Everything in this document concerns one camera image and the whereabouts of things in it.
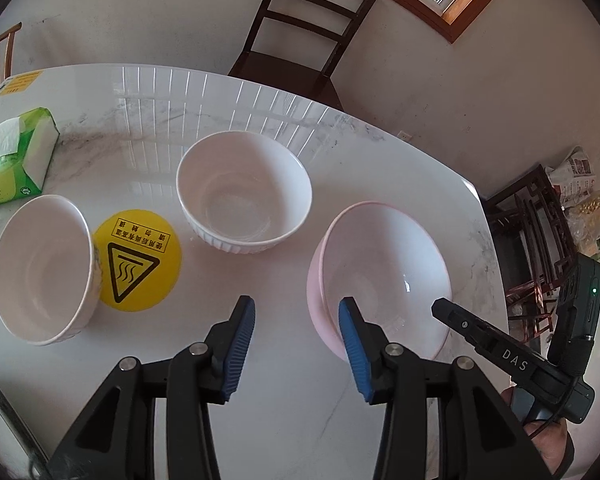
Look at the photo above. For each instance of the dark wooden chair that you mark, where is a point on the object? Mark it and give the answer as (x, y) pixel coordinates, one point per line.
(300, 72)

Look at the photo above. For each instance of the person's right hand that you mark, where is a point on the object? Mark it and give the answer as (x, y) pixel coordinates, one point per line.
(552, 445)

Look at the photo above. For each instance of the clear bag of yellow produce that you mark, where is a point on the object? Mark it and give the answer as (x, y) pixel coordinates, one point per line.
(590, 210)

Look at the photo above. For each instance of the pink bowl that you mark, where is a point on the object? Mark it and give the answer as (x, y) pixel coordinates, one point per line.
(390, 260)

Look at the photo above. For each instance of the white ribbed bowl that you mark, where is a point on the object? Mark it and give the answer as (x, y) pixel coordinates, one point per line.
(240, 190)

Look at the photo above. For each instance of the wooden framed window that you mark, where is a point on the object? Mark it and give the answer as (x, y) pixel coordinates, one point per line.
(450, 22)

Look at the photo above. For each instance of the white bowl with blue print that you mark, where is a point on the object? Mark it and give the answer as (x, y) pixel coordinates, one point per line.
(40, 270)

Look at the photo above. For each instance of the light wooden chair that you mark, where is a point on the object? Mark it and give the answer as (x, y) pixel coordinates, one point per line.
(1, 39)

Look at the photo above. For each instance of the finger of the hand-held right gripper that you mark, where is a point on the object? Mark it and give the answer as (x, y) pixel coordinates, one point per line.
(462, 324)

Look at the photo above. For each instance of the dark carved wooden furniture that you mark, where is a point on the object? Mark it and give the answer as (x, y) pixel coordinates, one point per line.
(530, 220)

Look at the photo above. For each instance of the green tissue pack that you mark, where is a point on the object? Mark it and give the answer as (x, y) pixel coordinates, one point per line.
(10, 170)

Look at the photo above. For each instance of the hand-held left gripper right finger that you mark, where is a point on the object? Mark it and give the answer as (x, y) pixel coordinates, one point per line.
(355, 355)

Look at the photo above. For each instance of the yellow round warning sticker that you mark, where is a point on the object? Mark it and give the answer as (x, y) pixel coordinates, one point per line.
(140, 260)

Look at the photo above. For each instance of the yellow rectangular sticker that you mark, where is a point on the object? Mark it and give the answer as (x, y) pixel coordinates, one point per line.
(20, 82)

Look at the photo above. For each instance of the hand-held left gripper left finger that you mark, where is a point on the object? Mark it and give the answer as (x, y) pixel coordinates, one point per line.
(237, 350)

